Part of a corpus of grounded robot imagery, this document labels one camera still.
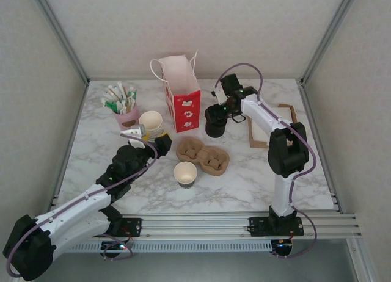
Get white slotted cable duct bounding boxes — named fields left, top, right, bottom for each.
left=65, top=240, right=273, bottom=253

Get black controller board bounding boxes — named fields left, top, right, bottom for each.
left=100, top=240, right=131, bottom=259
left=271, top=239, right=294, bottom=258

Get aluminium front rail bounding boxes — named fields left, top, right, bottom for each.
left=29, top=212, right=363, bottom=240

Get brown pulp cup carrier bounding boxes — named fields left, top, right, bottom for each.
left=175, top=137, right=230, bottom=178

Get aluminium side rail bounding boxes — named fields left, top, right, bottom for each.
left=298, top=80, right=343, bottom=213
left=45, top=80, right=90, bottom=216

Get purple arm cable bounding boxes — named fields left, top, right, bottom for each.
left=5, top=132, right=159, bottom=278
left=213, top=63, right=319, bottom=260

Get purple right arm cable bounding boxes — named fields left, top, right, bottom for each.
left=213, top=63, right=319, bottom=260

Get stack of paper cups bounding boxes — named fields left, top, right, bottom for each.
left=139, top=110, right=166, bottom=141

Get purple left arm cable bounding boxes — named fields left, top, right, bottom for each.
left=5, top=132, right=159, bottom=278

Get aluminium lower frame post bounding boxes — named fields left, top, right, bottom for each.
left=345, top=237, right=378, bottom=282

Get pink paper cup holder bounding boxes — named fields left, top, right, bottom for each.
left=114, top=106, right=141, bottom=135

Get paper cup black sleeve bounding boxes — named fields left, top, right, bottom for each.
left=173, top=161, right=199, bottom=190

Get aluminium frame post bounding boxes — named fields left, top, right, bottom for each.
left=30, top=0, right=91, bottom=86
left=345, top=237, right=378, bottom=282
left=300, top=0, right=363, bottom=86

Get stack of black lids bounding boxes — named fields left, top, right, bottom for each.
left=205, top=118, right=228, bottom=139

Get red white paper gift bag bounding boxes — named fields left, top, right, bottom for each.
left=149, top=49, right=202, bottom=134

